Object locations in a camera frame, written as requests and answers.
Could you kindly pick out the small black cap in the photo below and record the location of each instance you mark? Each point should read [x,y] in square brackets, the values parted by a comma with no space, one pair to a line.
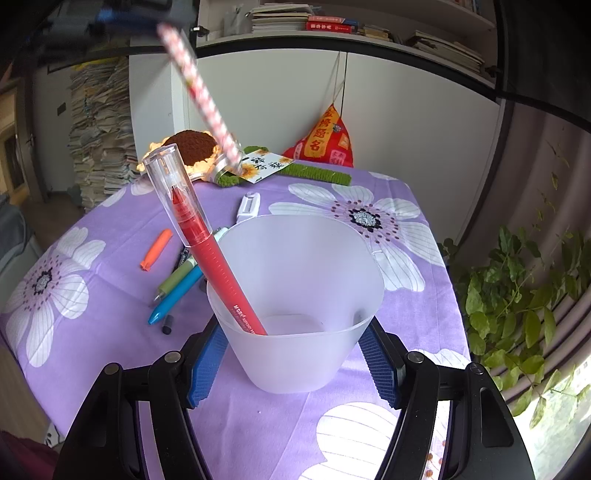
[167,324]

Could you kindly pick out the stack of pale books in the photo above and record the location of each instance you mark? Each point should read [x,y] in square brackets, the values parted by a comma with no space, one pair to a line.
[279,18]

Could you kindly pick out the green leafy plant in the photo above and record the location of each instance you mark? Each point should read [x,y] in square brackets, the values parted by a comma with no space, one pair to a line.
[508,314]

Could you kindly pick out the red pyramid-shaped hanging bag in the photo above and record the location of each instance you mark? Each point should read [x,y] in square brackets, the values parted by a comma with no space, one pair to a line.
[323,138]

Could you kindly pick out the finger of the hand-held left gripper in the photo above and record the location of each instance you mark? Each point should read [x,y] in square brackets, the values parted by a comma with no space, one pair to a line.
[117,17]

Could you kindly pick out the stack of magazines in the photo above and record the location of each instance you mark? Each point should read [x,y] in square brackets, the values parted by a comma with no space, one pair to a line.
[448,50]

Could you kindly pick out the red pen with clear cap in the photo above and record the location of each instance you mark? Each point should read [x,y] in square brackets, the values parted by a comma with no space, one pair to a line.
[217,263]

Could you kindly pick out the brown wooden door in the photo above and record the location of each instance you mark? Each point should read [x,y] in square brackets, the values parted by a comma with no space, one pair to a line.
[18,147]

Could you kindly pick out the red book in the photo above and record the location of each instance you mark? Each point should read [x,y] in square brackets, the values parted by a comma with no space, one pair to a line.
[330,24]

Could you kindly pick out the grey curtain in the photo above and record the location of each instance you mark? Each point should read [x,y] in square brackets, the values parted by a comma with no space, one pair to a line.
[554,152]

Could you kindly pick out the orange marker pen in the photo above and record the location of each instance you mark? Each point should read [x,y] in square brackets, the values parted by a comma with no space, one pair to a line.
[157,249]

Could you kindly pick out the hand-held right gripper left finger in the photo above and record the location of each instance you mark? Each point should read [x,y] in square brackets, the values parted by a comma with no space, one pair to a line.
[205,369]

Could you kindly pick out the small row of books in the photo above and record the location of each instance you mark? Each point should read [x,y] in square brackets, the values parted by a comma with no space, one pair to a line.
[375,33]

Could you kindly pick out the white grey eraser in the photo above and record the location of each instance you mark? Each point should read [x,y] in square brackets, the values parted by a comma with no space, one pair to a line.
[249,205]

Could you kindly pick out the frosted plastic cup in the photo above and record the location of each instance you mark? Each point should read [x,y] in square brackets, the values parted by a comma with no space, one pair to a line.
[300,360]

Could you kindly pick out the black marker pen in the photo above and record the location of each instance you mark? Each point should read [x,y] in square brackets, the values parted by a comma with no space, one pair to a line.
[181,259]

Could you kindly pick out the paper tag with sunflower print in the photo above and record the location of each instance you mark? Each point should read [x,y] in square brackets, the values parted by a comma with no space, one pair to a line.
[268,167]

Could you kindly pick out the white cabinet with shelf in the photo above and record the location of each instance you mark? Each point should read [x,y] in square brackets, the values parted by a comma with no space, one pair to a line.
[258,101]

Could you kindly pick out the tall stack of papers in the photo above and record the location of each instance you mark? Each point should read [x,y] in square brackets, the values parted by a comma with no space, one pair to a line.
[101,138]

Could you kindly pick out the window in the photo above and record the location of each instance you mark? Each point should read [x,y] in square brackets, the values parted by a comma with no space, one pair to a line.
[563,424]

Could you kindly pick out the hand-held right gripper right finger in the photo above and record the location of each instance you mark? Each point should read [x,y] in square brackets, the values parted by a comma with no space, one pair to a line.
[381,369]

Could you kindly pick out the grey fabric object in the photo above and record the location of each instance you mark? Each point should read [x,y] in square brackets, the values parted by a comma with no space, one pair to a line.
[16,249]

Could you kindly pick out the purple floral tablecloth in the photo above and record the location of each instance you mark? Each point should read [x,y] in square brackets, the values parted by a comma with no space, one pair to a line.
[115,286]

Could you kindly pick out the blue pen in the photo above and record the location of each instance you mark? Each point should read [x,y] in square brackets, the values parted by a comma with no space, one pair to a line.
[175,297]

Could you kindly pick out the pink checkered pen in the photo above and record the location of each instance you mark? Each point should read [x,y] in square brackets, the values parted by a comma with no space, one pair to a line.
[203,97]

